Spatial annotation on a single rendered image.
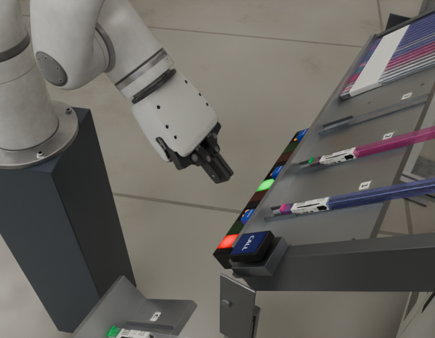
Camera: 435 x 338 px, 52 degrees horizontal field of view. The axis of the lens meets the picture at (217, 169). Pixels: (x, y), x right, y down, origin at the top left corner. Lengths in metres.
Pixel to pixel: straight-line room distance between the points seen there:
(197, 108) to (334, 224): 0.25
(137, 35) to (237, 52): 1.80
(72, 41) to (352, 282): 0.41
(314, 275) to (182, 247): 0.99
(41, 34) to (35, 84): 0.27
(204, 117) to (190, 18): 2.08
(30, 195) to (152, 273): 0.68
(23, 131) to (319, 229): 0.52
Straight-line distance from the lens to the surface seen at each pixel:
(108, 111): 2.05
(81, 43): 0.53
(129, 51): 0.59
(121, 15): 0.60
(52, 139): 0.86
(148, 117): 0.60
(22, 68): 0.78
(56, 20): 0.52
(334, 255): 0.51
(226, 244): 0.72
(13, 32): 0.75
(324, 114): 0.85
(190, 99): 0.64
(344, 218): 0.57
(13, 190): 0.90
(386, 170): 0.62
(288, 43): 2.49
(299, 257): 0.54
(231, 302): 0.62
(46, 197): 0.87
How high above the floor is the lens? 1.26
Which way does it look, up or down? 46 degrees down
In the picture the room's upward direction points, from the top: straight up
